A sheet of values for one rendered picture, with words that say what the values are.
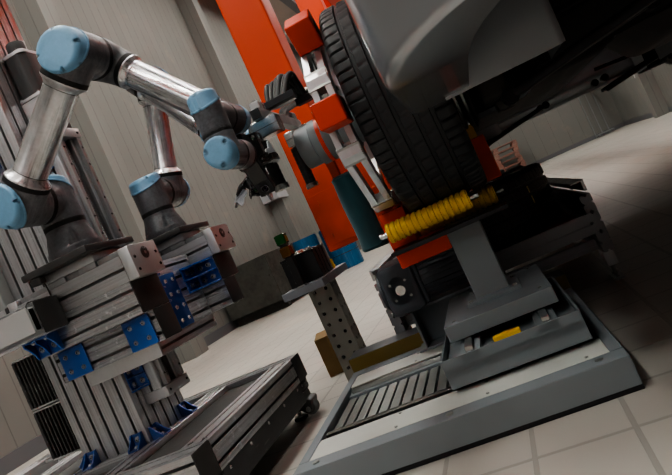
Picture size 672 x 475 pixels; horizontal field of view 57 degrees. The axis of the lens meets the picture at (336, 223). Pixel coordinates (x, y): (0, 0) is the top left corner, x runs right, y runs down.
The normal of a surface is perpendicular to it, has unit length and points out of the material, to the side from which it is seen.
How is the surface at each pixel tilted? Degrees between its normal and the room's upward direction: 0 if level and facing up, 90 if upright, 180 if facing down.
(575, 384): 90
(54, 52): 85
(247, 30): 90
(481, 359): 90
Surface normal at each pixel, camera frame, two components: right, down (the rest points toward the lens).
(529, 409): -0.22, 0.07
